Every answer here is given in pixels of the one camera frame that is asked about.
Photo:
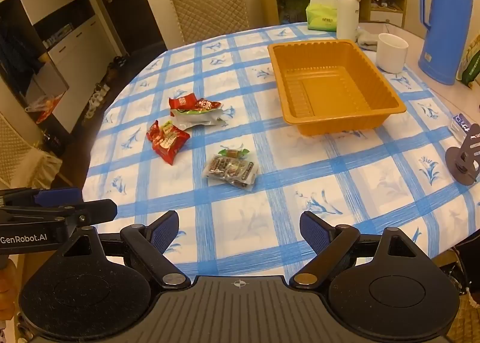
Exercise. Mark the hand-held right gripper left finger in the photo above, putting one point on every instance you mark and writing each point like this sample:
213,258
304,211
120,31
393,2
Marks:
165,230

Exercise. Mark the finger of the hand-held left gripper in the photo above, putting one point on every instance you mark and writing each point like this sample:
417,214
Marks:
97,209
56,196

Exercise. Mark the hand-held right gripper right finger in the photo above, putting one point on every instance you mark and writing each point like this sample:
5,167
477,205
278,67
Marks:
313,230

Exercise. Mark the red snack packet white print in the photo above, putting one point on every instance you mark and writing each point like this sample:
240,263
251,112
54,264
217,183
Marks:
168,142

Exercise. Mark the green candy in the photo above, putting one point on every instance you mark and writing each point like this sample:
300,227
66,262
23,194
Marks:
234,151

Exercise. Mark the clear snack packet green edge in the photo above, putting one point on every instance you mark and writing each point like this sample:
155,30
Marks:
197,118

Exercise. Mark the orange plastic tray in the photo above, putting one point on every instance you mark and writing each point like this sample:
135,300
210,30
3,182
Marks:
337,87

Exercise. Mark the chair with quilted beige cover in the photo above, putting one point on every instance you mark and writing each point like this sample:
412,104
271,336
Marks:
210,5
15,147

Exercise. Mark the blue checked tablecloth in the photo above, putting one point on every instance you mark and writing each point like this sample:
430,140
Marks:
262,162

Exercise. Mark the clear plastic bag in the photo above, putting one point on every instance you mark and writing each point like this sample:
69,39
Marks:
43,108

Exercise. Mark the row of shoes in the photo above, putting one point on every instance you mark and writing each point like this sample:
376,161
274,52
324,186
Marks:
97,97

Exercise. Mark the dark hanging clothes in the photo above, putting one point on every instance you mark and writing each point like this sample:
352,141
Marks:
15,57

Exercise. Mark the white cabinet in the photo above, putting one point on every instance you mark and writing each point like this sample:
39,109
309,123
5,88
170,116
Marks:
75,46

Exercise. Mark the grey phone stand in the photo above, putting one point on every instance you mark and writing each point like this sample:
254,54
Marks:
463,162

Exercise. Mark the blue and white box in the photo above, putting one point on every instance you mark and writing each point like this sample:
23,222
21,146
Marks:
460,126

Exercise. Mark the white cup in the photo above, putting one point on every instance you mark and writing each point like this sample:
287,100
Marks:
392,52

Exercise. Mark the grey cloth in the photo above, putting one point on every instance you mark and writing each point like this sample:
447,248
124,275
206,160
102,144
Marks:
367,40

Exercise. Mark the dark door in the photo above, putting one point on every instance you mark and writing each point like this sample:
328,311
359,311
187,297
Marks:
123,9

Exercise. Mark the green tissue pack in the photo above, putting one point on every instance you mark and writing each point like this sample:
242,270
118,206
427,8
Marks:
320,18

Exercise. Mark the white thermos bottle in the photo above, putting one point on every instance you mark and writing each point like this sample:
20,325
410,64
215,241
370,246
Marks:
347,16

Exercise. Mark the green and white bag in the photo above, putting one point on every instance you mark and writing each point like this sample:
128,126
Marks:
472,69

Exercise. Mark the blue thermos jug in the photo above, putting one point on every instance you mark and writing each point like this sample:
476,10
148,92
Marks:
446,27

